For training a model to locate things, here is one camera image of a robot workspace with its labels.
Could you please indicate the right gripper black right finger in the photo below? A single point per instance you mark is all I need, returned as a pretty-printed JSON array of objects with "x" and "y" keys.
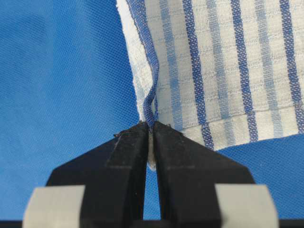
[{"x": 200, "y": 188}]

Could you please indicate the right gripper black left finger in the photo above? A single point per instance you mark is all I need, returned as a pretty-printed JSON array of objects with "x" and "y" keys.
[{"x": 102, "y": 188}]

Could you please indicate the blue table cloth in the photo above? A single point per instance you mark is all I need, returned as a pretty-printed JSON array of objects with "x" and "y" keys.
[{"x": 66, "y": 86}]

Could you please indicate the blue striped white towel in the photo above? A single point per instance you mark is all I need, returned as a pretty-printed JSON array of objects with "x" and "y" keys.
[{"x": 222, "y": 72}]

